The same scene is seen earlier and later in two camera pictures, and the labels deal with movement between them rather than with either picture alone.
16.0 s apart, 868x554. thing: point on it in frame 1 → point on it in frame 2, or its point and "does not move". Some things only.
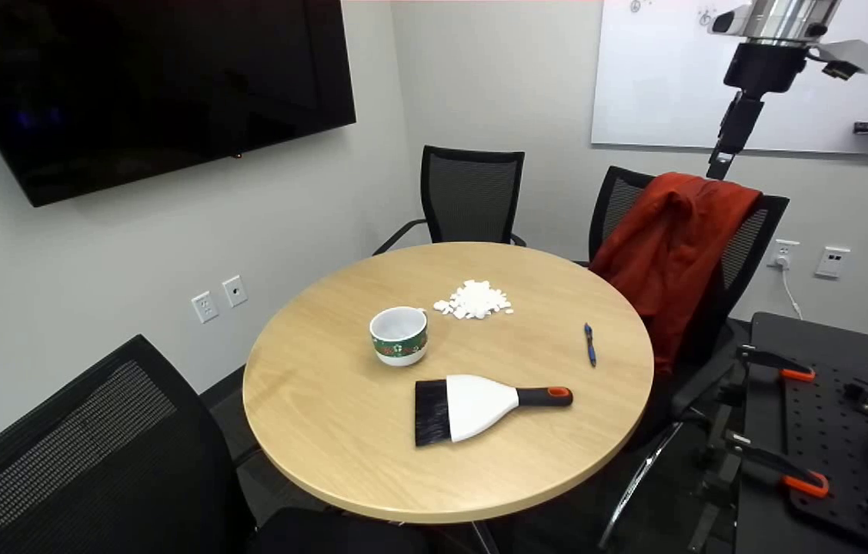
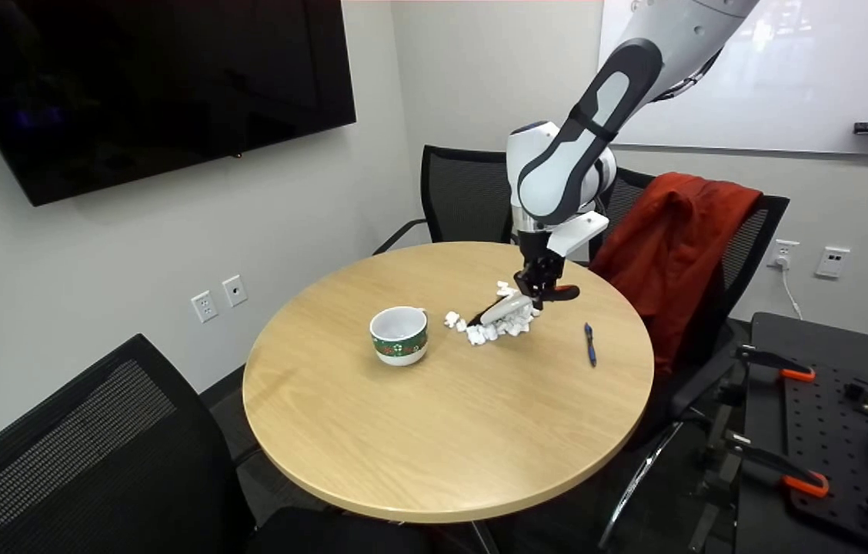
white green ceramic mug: x=399 y=335 does not move
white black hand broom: x=460 y=409 → x=505 y=315
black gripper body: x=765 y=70 → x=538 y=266
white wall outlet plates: x=204 y=299 does not move
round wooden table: x=443 y=381 does not move
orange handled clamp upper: x=787 y=372 does not move
